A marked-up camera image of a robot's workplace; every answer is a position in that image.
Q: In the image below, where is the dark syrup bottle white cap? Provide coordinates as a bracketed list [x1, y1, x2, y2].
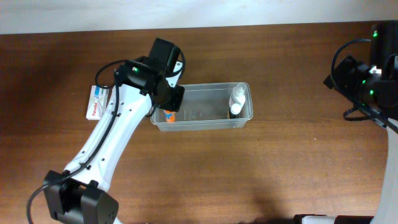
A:
[228, 103, 243, 119]

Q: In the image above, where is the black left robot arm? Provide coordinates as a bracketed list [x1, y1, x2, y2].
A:
[26, 38, 186, 224]

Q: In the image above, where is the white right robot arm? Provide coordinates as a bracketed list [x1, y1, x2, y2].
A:
[293, 20, 397, 224]

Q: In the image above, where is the white Panadol box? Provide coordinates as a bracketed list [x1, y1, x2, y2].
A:
[86, 85, 109, 120]

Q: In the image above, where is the white squeeze bottle clear cap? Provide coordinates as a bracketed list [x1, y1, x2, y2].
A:
[229, 83, 247, 107]

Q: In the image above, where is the orange effervescent tablet tube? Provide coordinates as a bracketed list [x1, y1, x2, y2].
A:
[164, 110, 175, 123]

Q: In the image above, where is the clear plastic container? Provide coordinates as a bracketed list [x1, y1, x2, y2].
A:
[150, 82, 254, 131]

